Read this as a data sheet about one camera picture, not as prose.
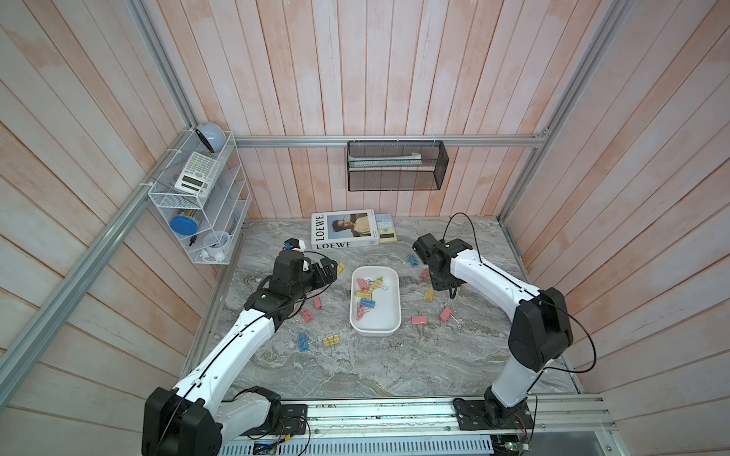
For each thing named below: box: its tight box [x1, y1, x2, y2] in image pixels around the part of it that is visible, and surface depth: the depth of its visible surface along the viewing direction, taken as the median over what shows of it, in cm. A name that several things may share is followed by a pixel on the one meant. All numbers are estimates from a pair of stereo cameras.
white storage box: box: [349, 266, 403, 338], surface depth 97 cm
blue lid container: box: [169, 215, 199, 236], surface depth 78 cm
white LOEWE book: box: [310, 209, 380, 250], surface depth 113 cm
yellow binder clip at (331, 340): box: [323, 334, 341, 347], surface depth 88 cm
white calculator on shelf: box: [173, 151, 221, 198], surface depth 78 cm
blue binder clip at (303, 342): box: [298, 332, 309, 352], surface depth 87 cm
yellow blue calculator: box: [374, 212, 398, 244], surface depth 117 cm
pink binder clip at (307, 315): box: [300, 307, 315, 323], surface depth 94 cm
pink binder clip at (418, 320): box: [410, 316, 429, 325], surface depth 92 cm
